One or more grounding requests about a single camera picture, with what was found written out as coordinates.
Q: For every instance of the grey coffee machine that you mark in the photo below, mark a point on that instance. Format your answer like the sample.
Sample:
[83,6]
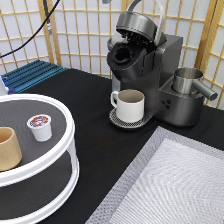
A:
[145,59]

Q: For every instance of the white coffee pod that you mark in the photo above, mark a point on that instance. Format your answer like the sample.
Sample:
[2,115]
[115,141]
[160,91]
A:
[40,125]

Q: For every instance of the white ceramic mug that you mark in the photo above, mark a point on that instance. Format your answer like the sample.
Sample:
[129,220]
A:
[128,104]

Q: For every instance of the steel milk frother jug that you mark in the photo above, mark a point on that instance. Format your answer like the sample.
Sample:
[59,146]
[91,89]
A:
[186,80]

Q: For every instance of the wooden shoji folding screen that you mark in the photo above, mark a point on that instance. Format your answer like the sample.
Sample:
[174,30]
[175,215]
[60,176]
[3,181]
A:
[74,34]

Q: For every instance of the white two-tier round shelf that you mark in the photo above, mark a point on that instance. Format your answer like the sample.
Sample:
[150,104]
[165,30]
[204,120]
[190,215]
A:
[48,172]

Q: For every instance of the grey woven placemat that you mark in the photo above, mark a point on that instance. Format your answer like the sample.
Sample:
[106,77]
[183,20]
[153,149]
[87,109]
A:
[172,180]

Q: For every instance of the blue corrugated mat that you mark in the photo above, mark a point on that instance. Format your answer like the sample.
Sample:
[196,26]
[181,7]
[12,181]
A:
[29,75]

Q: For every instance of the beige wooden cup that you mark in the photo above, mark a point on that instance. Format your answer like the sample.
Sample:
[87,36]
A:
[10,152]

